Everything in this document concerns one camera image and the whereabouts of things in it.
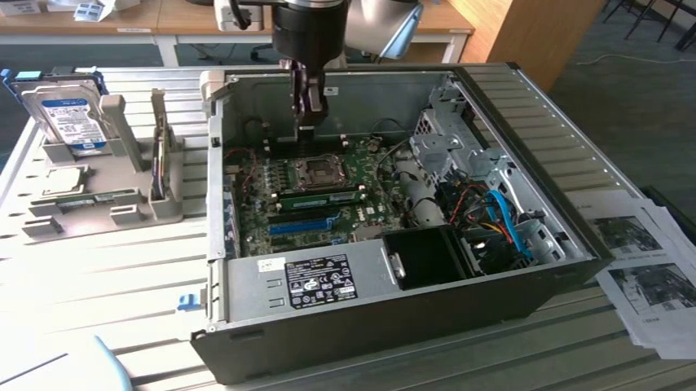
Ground blue expansion slot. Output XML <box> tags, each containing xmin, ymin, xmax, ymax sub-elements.
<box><xmin>267</xmin><ymin>218</ymin><xmax>331</xmax><ymax>236</ymax></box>

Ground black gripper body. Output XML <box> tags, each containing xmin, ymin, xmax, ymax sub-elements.
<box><xmin>271</xmin><ymin>0</ymin><xmax>350</xmax><ymax>70</ymax></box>

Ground green motherboard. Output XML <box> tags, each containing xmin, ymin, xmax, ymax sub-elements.
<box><xmin>224</xmin><ymin>137</ymin><xmax>418</xmax><ymax>259</ymax></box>

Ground green RAM stick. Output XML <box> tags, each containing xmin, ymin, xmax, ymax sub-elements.
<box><xmin>275</xmin><ymin>190</ymin><xmax>364</xmax><ymax>209</ymax></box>
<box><xmin>30</xmin><ymin>191</ymin><xmax>142</xmax><ymax>210</ymax></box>

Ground hard disk with blue label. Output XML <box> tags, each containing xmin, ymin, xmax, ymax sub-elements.
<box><xmin>32</xmin><ymin>84</ymin><xmax>108</xmax><ymax>157</ymax></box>

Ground white floor cable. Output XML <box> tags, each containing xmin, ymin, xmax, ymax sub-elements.
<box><xmin>574</xmin><ymin>53</ymin><xmax>696</xmax><ymax>68</ymax></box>

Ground black expansion slot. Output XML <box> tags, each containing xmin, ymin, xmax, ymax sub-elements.
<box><xmin>265</xmin><ymin>209</ymin><xmax>342</xmax><ymax>226</ymax></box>

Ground stack of printed papers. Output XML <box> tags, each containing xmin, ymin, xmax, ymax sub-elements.
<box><xmin>563</xmin><ymin>186</ymin><xmax>696</xmax><ymax>361</ymax></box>

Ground red and black wire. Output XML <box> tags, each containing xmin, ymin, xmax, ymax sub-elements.
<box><xmin>224</xmin><ymin>147</ymin><xmax>259</xmax><ymax>198</ymax></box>

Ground wooden cabinet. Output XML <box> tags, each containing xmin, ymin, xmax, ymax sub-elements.
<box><xmin>470</xmin><ymin>0</ymin><xmax>605</xmax><ymax>93</ymax></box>

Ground wooden desk with white frame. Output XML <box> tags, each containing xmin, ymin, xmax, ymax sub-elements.
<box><xmin>0</xmin><ymin>0</ymin><xmax>475</xmax><ymax>67</ymax></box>

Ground CPU socket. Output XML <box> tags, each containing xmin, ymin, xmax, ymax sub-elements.
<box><xmin>285</xmin><ymin>156</ymin><xmax>355</xmax><ymax>193</ymax></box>

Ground white papers on desk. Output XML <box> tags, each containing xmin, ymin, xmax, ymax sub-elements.
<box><xmin>44</xmin><ymin>0</ymin><xmax>118</xmax><ymax>22</ymax></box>

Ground open black PC case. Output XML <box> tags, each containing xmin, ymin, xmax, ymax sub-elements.
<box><xmin>188</xmin><ymin>60</ymin><xmax>617</xmax><ymax>386</ymax></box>

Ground blue round chair seat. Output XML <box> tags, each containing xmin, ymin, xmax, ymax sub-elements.
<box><xmin>0</xmin><ymin>333</ymin><xmax>132</xmax><ymax>391</ymax></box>

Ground grey parts rack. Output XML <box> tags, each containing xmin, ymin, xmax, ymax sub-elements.
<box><xmin>20</xmin><ymin>86</ymin><xmax>187</xmax><ymax>246</ymax></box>

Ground black chair legs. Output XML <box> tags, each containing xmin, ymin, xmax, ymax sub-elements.
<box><xmin>599</xmin><ymin>0</ymin><xmax>696</xmax><ymax>49</ymax></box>

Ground silver CPU chip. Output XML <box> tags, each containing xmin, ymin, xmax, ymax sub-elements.
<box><xmin>44</xmin><ymin>165</ymin><xmax>92</xmax><ymax>197</ymax></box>

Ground blue disk caddy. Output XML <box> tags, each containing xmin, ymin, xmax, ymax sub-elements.
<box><xmin>0</xmin><ymin>65</ymin><xmax>106</xmax><ymax>123</ymax></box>

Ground blue data wire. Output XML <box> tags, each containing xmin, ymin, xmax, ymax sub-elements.
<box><xmin>487</xmin><ymin>188</ymin><xmax>538</xmax><ymax>260</ymax></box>

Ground grey power supply unit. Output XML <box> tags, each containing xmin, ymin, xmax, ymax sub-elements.
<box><xmin>224</xmin><ymin>239</ymin><xmax>402</xmax><ymax>323</ymax></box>

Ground black office chair base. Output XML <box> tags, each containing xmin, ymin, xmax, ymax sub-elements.
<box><xmin>188</xmin><ymin>42</ymin><xmax>272</xmax><ymax>63</ymax></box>

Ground silver drive bay cage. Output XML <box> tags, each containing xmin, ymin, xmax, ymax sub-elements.
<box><xmin>406</xmin><ymin>72</ymin><xmax>583</xmax><ymax>270</ymax></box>

